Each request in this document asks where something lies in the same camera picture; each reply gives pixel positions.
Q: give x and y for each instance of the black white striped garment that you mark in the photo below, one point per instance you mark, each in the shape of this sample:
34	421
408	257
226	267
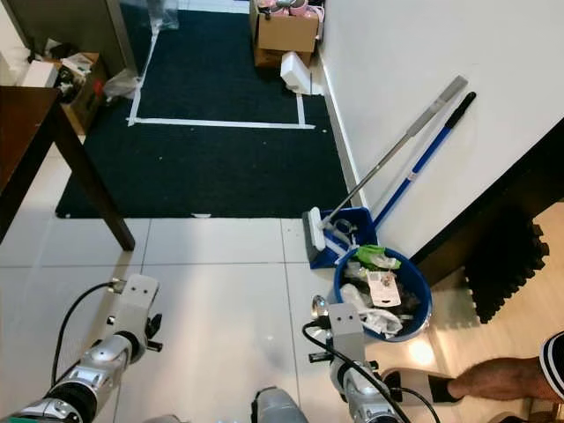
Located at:
555	361

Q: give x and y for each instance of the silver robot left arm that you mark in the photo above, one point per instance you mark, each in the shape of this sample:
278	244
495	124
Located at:
106	370

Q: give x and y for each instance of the pink white bundle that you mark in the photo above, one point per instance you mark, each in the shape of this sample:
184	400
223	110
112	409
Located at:
289	7

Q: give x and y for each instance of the white printed label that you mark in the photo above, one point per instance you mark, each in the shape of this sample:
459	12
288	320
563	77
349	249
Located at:
383	289

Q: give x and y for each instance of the black slipper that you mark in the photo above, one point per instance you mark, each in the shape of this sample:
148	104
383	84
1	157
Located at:
441	389

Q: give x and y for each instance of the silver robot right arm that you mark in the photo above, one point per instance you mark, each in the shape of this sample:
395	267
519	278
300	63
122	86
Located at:
361	392

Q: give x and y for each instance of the tall clear plastic bag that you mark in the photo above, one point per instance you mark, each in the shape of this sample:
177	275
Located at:
163	13

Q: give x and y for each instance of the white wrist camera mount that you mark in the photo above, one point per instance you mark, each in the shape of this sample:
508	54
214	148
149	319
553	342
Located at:
141	295
346	324

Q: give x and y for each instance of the white crumpled rubbish bag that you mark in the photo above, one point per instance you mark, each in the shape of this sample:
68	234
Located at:
383	324

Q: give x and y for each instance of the dark blue carpet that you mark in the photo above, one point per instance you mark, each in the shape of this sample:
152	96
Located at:
211	167

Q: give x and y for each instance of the green crumpled wrapper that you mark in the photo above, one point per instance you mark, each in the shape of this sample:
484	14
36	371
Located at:
374	257

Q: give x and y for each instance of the cardboard box of pink things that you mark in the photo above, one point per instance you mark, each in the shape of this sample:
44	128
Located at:
286	35

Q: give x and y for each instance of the crumpled clear plastic bag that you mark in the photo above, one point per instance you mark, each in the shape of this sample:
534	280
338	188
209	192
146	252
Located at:
122	84

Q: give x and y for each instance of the dark brown wooden table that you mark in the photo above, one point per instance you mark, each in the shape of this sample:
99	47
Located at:
26	141

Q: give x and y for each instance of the white plastic container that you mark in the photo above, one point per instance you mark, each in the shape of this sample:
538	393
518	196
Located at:
295	72

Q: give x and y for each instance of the blue plastic bin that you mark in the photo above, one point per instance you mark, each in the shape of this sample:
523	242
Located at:
421	304

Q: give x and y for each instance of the white floor tape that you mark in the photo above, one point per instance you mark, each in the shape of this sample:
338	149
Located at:
220	122

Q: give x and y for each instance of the black foam puzzle mat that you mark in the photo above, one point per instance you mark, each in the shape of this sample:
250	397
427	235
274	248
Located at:
502	273

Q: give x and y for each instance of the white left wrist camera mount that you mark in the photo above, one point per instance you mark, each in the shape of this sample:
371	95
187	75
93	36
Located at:
141	295

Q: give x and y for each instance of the cardboard box of clutter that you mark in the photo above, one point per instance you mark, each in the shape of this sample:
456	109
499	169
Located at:
92	101

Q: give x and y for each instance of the dark brown furniture panel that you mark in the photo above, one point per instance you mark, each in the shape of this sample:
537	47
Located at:
520	189

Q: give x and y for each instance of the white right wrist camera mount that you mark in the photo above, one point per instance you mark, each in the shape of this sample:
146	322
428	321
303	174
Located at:
346	324

